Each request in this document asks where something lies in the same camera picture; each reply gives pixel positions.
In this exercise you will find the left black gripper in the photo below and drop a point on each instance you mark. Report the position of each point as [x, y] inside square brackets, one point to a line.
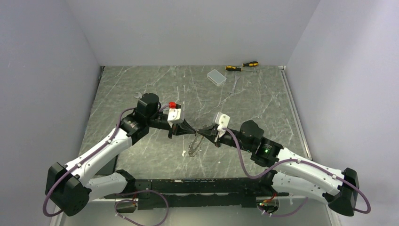
[183, 128]

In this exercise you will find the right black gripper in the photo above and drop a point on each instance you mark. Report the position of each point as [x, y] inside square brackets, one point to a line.
[207, 133]

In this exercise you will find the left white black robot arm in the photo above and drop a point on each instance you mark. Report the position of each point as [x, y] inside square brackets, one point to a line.
[71, 186]

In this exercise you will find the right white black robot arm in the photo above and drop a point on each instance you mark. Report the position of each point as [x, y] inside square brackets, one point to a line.
[287, 172]

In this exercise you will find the small silver wrench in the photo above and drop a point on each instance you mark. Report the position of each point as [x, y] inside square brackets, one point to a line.
[236, 78]

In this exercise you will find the white plastic box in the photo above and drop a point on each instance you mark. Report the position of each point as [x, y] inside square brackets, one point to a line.
[216, 77]

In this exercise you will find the large silver combination wrench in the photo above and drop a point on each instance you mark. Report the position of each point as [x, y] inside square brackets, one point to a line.
[138, 95]

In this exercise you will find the yellow black screwdriver front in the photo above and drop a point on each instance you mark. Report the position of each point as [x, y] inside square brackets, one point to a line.
[237, 69]

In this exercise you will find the yellow black screwdriver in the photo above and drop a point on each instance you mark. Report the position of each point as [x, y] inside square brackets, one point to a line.
[250, 64]
[237, 69]

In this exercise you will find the yellow black screwdriver rear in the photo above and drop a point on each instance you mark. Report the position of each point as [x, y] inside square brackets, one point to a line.
[250, 64]

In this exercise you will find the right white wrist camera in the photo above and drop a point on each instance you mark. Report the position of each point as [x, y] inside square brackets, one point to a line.
[221, 121]

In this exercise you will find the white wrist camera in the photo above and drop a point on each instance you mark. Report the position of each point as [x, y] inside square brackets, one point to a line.
[175, 114]
[221, 121]

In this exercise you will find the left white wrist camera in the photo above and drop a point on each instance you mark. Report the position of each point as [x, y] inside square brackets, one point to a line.
[175, 114]

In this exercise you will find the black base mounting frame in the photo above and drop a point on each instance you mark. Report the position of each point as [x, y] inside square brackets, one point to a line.
[201, 192]

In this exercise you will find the aluminium rail frame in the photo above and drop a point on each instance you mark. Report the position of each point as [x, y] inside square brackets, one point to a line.
[280, 209]

